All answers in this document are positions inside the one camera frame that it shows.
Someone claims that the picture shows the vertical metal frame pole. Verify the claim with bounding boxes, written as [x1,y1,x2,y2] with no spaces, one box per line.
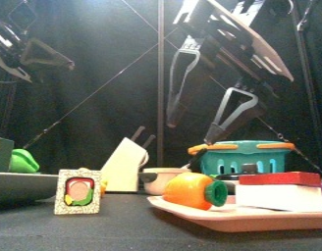
[157,0,166,168]

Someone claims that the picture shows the square toy sushi roll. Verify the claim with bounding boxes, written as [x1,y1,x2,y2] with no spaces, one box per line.
[52,168,103,216]

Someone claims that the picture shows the slanted metal frame strut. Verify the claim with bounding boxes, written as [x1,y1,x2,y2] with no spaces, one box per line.
[291,0,322,171]

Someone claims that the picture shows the dark toy knife handle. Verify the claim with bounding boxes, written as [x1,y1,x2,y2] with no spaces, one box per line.
[130,125,147,143]
[142,133,158,150]

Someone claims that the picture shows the toy cleaver black handle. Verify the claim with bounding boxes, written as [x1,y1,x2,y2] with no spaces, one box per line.
[186,148,210,174]

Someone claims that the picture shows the grey tray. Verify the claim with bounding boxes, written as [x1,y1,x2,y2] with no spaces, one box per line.
[0,171,60,206]

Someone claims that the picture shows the orange toy carrot green top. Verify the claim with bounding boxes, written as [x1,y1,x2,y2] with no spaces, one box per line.
[161,172,229,212]

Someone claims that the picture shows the right wrist camera mount plate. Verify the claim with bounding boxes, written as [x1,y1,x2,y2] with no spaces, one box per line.
[206,0,296,83]

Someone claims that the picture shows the cream toy pot grey handle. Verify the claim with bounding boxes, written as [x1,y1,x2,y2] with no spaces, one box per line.
[138,167,193,196]

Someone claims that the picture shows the cream toy knife block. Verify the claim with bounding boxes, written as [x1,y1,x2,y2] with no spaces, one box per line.
[99,136,151,193]

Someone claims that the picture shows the teal basket orange handles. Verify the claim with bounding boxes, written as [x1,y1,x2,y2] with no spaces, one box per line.
[186,139,297,177]

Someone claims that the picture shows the pink tray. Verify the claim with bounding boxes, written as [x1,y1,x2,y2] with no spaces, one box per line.
[146,194,322,234]

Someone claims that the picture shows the black pot lid grey knob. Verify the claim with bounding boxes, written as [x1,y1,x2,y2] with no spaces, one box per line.
[216,163,261,194]

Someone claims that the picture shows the small yellow toy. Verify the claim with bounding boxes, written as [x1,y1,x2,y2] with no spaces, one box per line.
[99,178,110,198]

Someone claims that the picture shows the green-sided toy block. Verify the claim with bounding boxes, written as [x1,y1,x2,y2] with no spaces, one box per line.
[0,136,16,174]

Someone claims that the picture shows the green toy pepper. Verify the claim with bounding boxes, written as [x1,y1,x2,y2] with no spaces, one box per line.
[10,148,42,175]

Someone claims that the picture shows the red-topped white toy block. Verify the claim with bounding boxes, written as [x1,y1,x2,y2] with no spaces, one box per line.
[233,171,322,213]

